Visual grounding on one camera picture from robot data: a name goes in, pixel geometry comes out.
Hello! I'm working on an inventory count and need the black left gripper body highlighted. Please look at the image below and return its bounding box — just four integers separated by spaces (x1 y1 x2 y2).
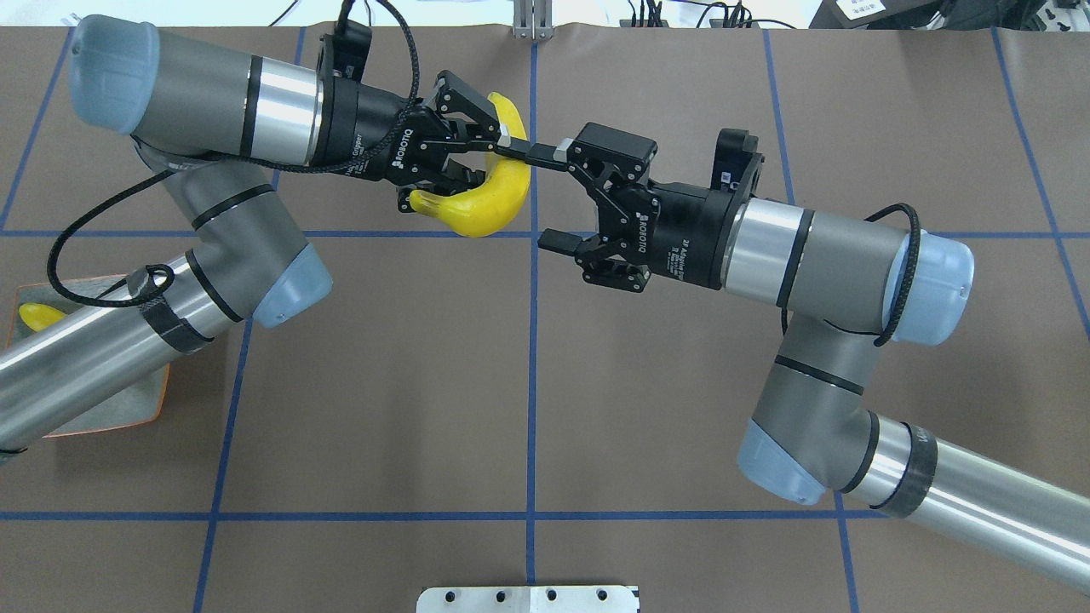
313 77 444 185

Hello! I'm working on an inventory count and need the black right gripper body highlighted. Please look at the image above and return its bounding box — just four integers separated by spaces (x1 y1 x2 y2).
597 183 750 290

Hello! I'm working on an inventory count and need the yellow banana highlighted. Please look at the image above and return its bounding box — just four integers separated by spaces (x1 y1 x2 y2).
409 92 532 238
17 302 66 330

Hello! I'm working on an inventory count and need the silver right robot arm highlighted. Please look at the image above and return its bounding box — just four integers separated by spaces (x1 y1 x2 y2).
495 122 1089 591

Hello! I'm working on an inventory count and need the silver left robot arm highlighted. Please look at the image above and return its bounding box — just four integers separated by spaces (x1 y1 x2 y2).
1 1 531 461

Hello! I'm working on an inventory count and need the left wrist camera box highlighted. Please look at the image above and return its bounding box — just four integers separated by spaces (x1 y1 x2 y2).
316 20 373 83

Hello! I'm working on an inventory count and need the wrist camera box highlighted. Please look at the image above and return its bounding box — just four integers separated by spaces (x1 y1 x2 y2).
711 128 766 197
316 20 373 83

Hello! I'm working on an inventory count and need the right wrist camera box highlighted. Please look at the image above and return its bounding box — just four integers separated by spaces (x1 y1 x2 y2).
711 128 766 197

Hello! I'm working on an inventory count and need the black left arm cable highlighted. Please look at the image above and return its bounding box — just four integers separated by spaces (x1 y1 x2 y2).
48 0 423 309

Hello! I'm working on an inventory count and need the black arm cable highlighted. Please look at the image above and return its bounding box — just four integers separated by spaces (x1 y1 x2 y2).
780 203 924 348
48 0 423 309

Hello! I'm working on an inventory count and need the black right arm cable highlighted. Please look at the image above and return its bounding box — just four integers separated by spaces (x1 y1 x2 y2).
780 203 924 348

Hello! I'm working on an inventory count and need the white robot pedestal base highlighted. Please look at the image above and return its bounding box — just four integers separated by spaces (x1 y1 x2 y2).
416 585 641 612

